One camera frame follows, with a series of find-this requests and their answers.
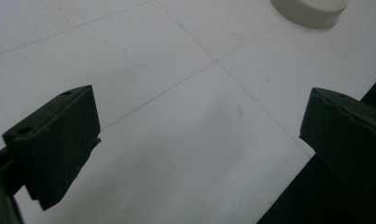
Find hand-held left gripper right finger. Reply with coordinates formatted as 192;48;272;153
299;87;376;203

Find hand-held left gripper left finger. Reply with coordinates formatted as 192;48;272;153
0;85;102;212

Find cream jar lid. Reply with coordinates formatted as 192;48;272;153
270;0;349;30

